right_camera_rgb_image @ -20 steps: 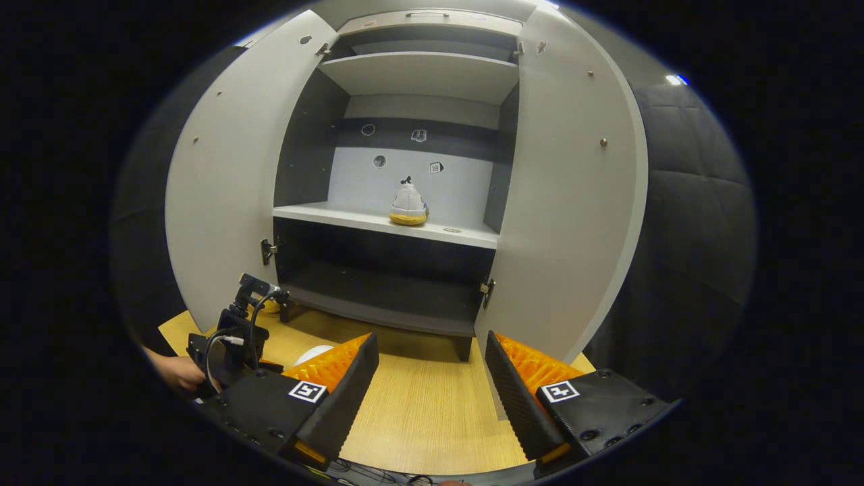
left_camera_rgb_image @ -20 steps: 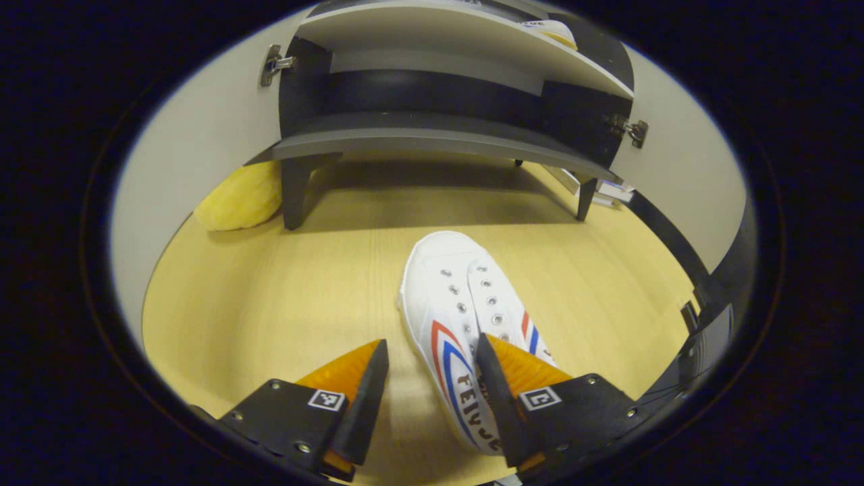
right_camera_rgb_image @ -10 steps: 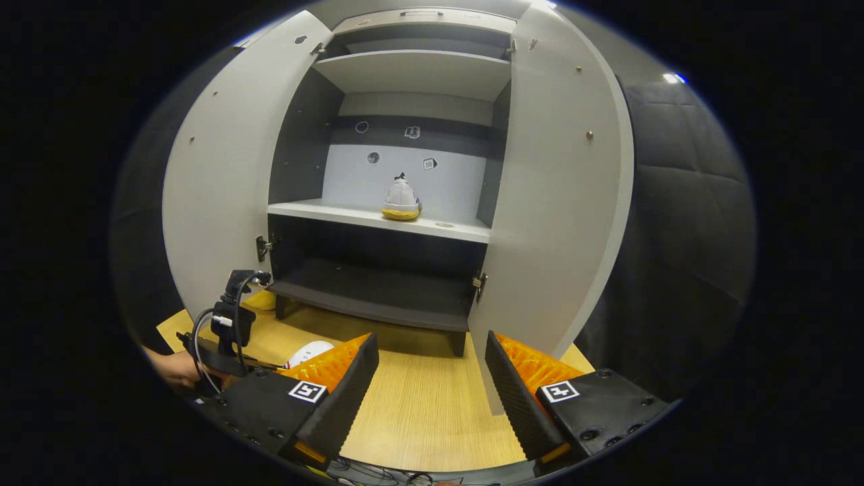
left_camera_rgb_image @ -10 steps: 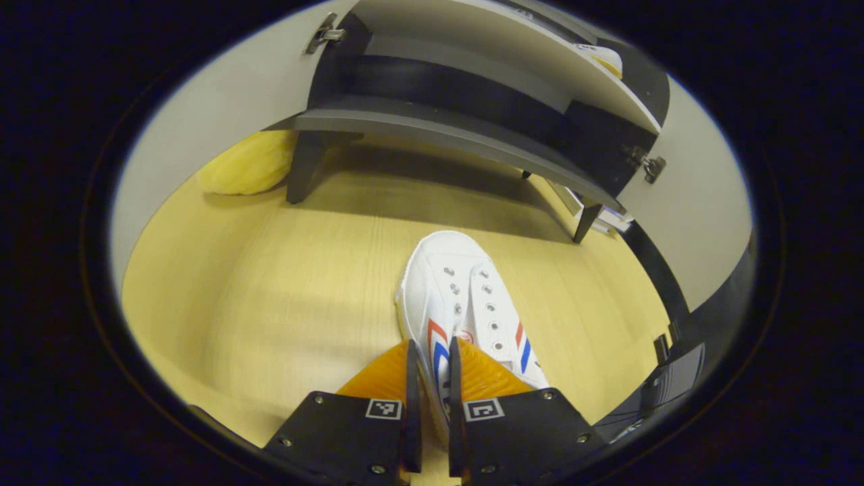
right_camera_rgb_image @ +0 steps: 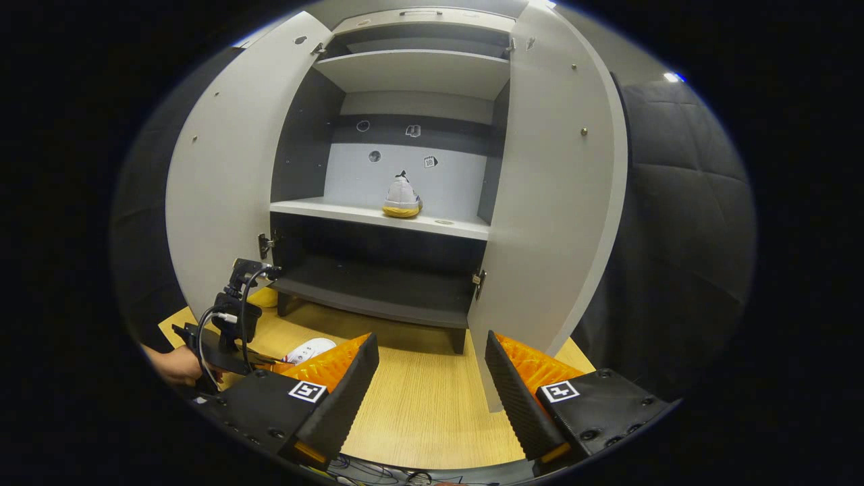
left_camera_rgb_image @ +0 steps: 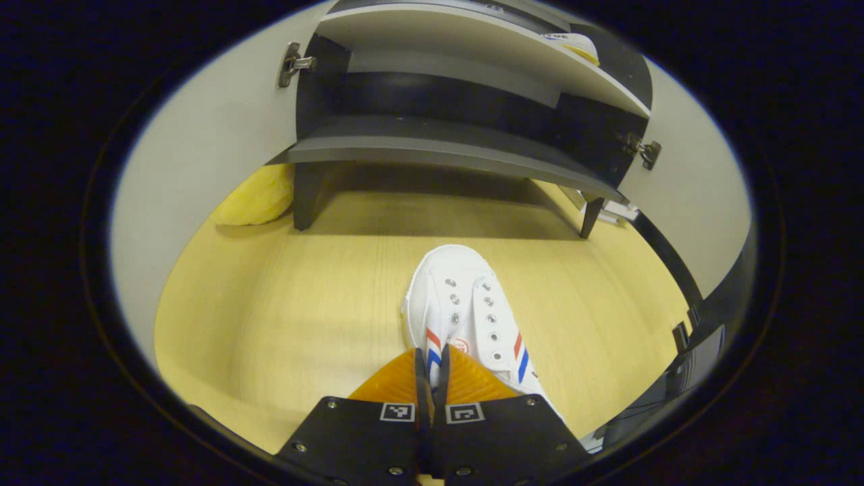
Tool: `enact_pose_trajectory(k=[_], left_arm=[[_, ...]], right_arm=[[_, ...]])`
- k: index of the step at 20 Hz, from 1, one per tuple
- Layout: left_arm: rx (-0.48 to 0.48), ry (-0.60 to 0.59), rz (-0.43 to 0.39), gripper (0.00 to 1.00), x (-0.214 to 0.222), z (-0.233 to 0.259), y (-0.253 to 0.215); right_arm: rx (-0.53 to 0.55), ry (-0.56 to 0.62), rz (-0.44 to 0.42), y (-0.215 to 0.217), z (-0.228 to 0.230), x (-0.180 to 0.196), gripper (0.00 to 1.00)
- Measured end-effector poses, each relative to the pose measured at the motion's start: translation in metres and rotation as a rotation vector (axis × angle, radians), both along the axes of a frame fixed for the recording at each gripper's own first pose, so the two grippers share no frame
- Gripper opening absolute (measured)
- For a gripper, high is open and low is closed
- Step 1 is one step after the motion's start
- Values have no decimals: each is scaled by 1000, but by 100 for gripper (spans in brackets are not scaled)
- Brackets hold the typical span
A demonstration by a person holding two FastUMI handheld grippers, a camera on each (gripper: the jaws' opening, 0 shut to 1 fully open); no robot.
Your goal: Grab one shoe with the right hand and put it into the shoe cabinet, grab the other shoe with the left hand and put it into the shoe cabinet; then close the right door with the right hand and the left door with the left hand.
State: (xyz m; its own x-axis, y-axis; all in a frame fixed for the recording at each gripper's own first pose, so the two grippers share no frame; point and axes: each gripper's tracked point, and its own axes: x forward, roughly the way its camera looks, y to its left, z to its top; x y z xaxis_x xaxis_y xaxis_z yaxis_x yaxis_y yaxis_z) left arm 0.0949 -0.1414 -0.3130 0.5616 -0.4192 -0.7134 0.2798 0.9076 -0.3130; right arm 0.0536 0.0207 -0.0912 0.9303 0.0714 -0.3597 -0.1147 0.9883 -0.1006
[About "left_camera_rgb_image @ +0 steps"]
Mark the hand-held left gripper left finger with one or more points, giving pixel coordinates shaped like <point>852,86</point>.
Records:
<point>358,439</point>

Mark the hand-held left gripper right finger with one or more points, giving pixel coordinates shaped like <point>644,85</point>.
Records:
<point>506,439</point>

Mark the white canvas shoe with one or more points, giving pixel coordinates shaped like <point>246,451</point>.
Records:
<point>459,283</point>
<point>577,46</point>

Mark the grey shoe cabinet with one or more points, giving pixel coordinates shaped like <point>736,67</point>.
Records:
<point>432,145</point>

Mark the grey cabinet door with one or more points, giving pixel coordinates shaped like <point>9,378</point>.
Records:
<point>202,135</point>
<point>702,202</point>

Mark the silver door hinge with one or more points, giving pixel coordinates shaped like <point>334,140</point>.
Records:
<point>646,150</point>
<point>293,64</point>

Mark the small black floor block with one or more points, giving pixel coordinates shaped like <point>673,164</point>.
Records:
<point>680,336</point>

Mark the white paper card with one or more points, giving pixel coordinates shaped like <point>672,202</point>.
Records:
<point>611,212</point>

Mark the yellow soft object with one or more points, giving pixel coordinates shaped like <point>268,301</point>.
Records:
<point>256,199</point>

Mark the black backdrop cloth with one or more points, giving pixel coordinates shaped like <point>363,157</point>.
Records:
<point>732,283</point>

